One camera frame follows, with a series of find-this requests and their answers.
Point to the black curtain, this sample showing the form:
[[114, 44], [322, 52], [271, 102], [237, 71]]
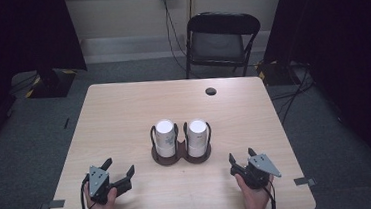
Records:
[[343, 55], [17, 37]]

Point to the dark brown double cup holder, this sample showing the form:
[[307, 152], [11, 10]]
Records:
[[181, 153]]

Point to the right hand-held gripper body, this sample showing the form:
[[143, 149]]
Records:
[[257, 172]]

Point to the person's right hand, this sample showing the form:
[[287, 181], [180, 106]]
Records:
[[255, 199]]

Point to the black stand base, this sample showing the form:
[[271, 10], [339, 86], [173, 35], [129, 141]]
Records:
[[53, 85], [276, 74]]

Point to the black folding chair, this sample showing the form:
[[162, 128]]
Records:
[[222, 44]]

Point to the white cup with pale print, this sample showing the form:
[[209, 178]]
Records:
[[165, 137]]

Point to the grey tape strip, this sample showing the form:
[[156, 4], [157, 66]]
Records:
[[52, 204], [304, 181]]

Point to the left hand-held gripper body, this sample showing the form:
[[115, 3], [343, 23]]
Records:
[[97, 183]]

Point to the black round table grommet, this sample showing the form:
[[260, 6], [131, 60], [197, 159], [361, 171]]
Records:
[[211, 91]]

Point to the plain white cup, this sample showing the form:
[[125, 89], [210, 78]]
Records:
[[197, 137]]

